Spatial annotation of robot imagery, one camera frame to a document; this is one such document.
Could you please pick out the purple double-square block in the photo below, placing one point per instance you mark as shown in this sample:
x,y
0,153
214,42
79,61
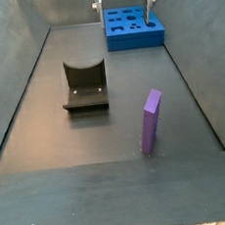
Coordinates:
x,y
150,121

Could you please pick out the blue foam shape board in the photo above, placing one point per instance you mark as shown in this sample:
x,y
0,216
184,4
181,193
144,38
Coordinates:
x,y
125,29

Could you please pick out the black curved holder stand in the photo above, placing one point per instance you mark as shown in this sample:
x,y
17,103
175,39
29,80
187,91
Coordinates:
x,y
87,86

